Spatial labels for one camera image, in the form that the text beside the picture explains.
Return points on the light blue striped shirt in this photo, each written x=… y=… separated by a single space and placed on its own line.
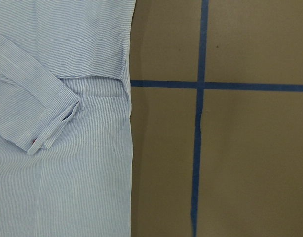
x=65 y=104

